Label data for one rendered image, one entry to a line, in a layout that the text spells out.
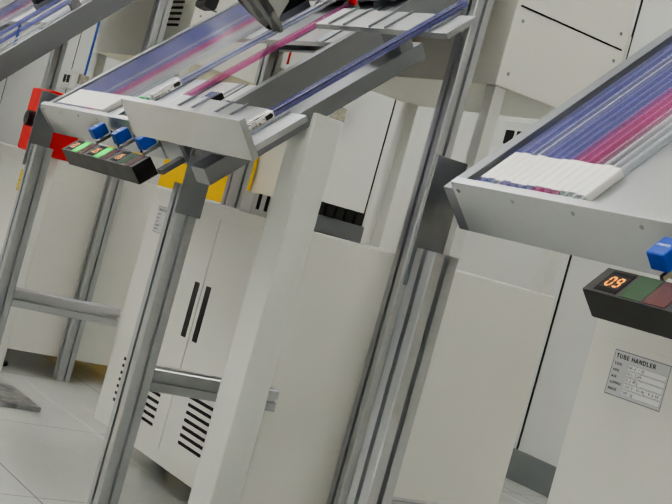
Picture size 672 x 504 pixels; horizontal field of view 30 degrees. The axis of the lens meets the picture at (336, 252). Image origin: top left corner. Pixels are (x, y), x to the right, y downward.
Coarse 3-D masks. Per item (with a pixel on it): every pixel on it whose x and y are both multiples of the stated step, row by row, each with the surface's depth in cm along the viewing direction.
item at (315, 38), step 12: (324, 12) 259; (300, 24) 258; (252, 36) 264; (276, 36) 256; (300, 36) 249; (312, 36) 246; (324, 36) 241; (336, 36) 239; (288, 48) 262; (300, 48) 258; (312, 48) 254
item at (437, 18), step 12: (444, 12) 205; (456, 12) 207; (420, 24) 203; (432, 24) 204; (396, 36) 202; (408, 36) 201; (384, 48) 199; (360, 60) 196; (372, 60) 198; (336, 72) 194; (348, 72) 195; (312, 84) 193; (324, 84) 193; (300, 96) 190; (276, 108) 188; (288, 108) 189
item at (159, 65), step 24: (216, 24) 282; (240, 24) 273; (168, 48) 278; (192, 48) 270; (216, 48) 263; (120, 72) 275; (144, 72) 266; (168, 72) 258; (72, 96) 271; (96, 96) 263; (120, 96) 255
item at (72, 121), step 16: (48, 112) 270; (64, 112) 261; (80, 112) 253; (96, 112) 246; (64, 128) 267; (80, 128) 258; (112, 128) 242; (128, 128) 235; (112, 144) 247; (176, 144) 219
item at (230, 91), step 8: (168, 80) 257; (192, 80) 250; (200, 80) 248; (152, 88) 256; (176, 88) 248; (184, 88) 247; (192, 88) 244; (208, 88) 240; (216, 88) 238; (224, 88) 236; (232, 88) 233; (240, 88) 231; (248, 88) 230; (168, 96) 246; (176, 96) 244; (200, 96) 237; (224, 96) 231; (232, 96) 229; (112, 112) 251; (120, 112) 249
